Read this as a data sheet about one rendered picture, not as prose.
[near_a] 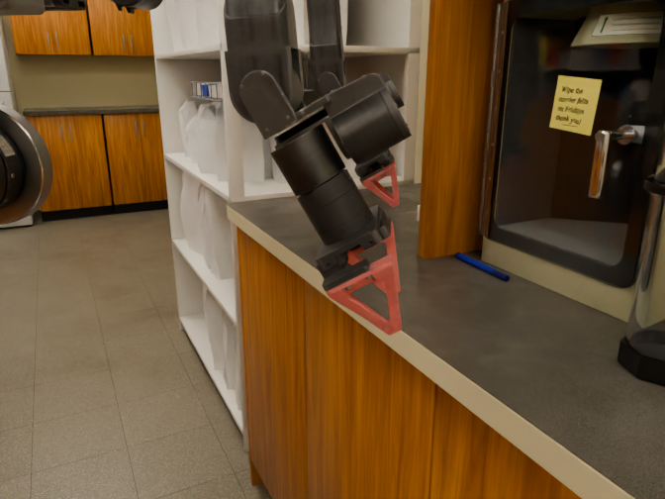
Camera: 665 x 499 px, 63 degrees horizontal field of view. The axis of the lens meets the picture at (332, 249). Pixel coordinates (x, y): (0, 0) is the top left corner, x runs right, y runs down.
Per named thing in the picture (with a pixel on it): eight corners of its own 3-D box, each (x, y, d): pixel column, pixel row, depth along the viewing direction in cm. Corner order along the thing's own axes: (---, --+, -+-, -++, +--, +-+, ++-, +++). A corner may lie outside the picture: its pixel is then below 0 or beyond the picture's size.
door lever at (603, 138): (625, 197, 74) (609, 193, 76) (637, 125, 71) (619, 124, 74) (598, 201, 72) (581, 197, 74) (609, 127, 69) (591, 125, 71)
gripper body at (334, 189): (386, 218, 59) (353, 157, 58) (385, 246, 50) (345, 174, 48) (334, 245, 61) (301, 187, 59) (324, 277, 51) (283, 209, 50)
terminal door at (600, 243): (484, 236, 102) (505, 1, 89) (634, 292, 76) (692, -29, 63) (481, 237, 101) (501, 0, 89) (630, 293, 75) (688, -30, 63)
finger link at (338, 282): (425, 297, 56) (381, 219, 54) (428, 328, 49) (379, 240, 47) (366, 324, 58) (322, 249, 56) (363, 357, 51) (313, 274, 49)
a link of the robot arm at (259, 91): (254, 82, 56) (231, 83, 48) (352, 21, 53) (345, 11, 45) (313, 183, 59) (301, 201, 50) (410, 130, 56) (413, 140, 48)
